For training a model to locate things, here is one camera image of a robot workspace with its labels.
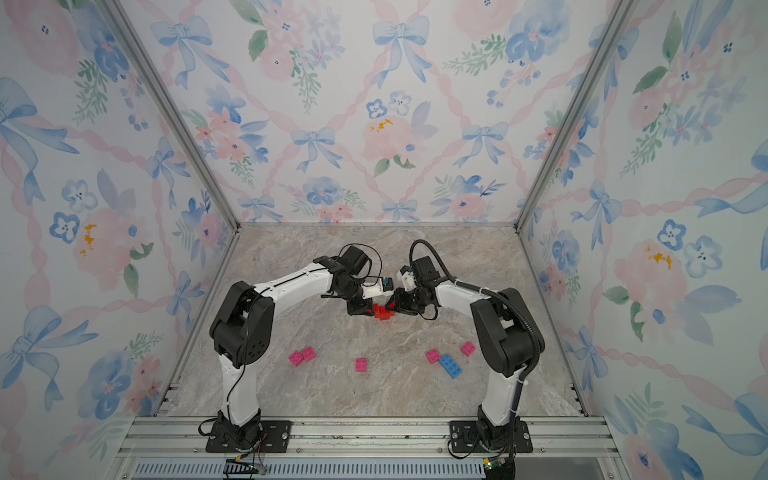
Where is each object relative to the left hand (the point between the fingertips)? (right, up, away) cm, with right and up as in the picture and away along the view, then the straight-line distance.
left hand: (372, 304), depth 93 cm
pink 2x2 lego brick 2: (-21, -14, -8) cm, 27 cm away
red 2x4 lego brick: (+3, -3, -1) cm, 4 cm away
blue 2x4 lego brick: (+22, -15, -9) cm, 28 cm away
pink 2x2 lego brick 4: (+18, -14, -8) cm, 24 cm away
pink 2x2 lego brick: (-18, -13, -7) cm, 23 cm away
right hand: (+6, -1, +1) cm, 7 cm away
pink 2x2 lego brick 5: (+28, -12, -5) cm, 31 cm away
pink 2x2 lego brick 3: (-3, -16, -9) cm, 18 cm away
